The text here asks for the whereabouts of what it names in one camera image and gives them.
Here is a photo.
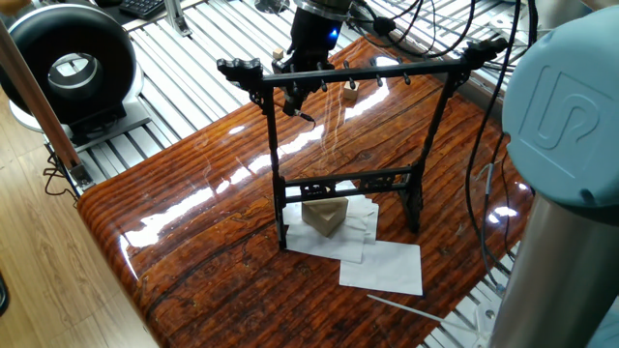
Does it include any white paper sheet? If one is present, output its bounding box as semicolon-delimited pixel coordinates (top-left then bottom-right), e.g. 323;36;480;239
280;191;361;258
338;239;426;297
317;193;381;263

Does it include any large wooden block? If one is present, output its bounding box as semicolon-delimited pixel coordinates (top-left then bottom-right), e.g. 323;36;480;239
301;195;350;239

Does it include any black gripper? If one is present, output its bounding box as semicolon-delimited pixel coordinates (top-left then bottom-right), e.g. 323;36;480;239
271;10;341;117

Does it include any brown wooden pole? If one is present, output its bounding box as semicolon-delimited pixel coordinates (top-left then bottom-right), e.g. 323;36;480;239
0;17;84;181

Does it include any black round duct fan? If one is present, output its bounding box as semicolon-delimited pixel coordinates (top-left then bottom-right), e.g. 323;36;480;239
0;4;144;137

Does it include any small wooden cube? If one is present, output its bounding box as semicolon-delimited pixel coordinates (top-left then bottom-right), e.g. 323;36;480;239
340;83;363;105

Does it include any black keyboard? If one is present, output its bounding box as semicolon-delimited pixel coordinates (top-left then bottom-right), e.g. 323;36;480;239
120;0;174;21

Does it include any black metal pen rack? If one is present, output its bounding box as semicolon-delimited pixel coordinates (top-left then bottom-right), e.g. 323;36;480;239
215;34;509;254

